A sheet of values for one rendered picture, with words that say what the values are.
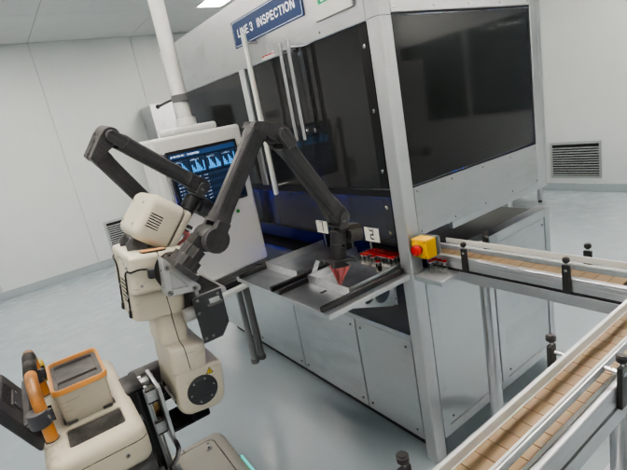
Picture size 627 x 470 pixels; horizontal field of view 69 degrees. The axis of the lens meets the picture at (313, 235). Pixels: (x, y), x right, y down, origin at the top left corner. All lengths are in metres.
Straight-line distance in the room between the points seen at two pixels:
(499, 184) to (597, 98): 4.20
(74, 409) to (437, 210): 1.39
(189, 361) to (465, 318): 1.16
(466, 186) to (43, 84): 5.76
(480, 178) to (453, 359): 0.78
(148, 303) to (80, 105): 5.50
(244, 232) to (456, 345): 1.21
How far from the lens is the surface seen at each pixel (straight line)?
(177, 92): 2.39
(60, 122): 6.80
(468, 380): 2.23
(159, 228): 1.46
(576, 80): 6.37
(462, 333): 2.10
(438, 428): 2.16
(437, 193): 1.83
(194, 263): 1.34
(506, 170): 2.20
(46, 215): 6.77
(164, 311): 1.54
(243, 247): 2.48
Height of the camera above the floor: 1.54
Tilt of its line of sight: 15 degrees down
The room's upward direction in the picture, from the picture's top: 11 degrees counter-clockwise
